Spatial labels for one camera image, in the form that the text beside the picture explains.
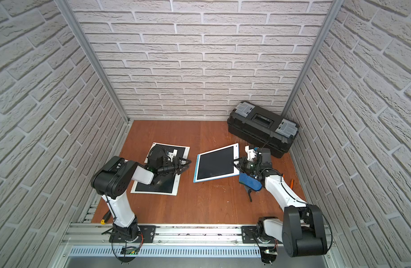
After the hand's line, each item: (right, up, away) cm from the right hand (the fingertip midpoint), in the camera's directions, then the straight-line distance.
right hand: (233, 161), depth 84 cm
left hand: (-22, -1, +5) cm, 23 cm away
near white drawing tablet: (-34, -15, +5) cm, 37 cm away
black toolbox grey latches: (+18, +18, +8) cm, 27 cm away
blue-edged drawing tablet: (-7, -3, +10) cm, 13 cm away
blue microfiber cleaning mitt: (+9, -11, +3) cm, 15 cm away
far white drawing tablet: (-30, +4, +18) cm, 35 cm away
